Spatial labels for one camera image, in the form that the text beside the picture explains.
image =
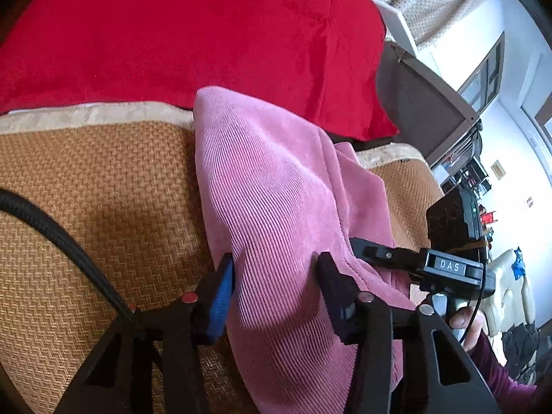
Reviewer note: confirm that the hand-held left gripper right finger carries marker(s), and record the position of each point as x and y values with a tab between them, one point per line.
338	302

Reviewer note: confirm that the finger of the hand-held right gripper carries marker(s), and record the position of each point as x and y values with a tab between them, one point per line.
388	258

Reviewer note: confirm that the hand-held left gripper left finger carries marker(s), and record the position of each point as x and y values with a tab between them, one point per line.
222	293

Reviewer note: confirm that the person's right forearm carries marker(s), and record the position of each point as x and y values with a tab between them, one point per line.
500	375

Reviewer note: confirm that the person's right hand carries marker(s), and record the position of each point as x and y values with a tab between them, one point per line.
468	323

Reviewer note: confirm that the cream armchair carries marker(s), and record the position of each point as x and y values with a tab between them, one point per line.
511	297

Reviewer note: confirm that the brown framed window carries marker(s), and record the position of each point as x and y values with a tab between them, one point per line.
483	73

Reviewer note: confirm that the woven straw mat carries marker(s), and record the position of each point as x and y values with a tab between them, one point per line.
108	189

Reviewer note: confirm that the white board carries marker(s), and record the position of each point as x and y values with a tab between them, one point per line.
399	26

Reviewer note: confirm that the beige dotted curtain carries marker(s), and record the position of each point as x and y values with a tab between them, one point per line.
431	0

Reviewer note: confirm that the red blanket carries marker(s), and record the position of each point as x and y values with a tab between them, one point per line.
172	30

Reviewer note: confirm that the small wall picture frame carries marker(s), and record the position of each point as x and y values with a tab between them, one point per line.
498	169

